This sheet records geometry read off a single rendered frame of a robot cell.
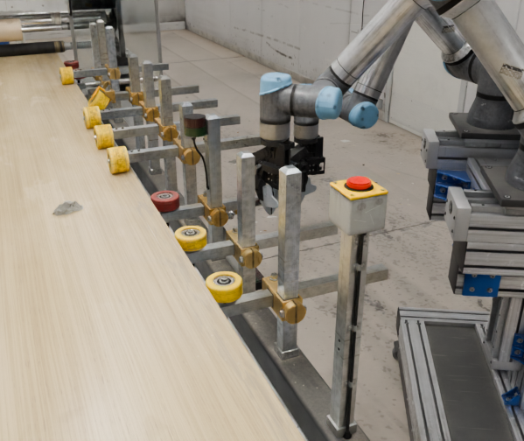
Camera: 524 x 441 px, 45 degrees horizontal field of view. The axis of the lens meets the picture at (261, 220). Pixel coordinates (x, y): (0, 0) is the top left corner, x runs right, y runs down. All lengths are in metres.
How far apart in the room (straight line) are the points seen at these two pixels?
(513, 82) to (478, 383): 1.19
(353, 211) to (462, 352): 1.47
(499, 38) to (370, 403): 1.49
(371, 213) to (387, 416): 1.46
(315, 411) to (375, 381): 1.21
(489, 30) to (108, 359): 0.97
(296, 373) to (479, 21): 0.83
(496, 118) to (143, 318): 1.24
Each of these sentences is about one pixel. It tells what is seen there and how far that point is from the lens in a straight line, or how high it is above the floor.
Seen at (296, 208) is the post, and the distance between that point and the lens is 1.29.
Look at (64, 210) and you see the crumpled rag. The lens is 1.77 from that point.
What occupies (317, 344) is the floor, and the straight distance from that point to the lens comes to 2.70.
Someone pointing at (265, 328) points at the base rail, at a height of 0.70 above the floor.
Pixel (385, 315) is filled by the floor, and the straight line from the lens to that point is 2.92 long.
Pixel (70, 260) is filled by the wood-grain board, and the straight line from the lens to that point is 1.52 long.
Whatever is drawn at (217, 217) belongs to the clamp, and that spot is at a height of 0.85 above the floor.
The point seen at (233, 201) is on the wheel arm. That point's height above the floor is 0.86.
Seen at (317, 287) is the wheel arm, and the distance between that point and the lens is 1.47.
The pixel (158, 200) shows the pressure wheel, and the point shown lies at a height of 0.91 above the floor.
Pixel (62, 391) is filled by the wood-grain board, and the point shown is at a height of 0.90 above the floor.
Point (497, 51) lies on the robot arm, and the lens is 1.38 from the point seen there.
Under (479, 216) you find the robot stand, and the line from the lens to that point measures 1.58.
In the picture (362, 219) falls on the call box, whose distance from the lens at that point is 1.02.
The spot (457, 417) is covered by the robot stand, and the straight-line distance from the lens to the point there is 2.14.
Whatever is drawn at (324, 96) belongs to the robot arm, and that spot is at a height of 1.25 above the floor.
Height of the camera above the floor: 1.61
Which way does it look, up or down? 26 degrees down
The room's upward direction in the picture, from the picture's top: straight up
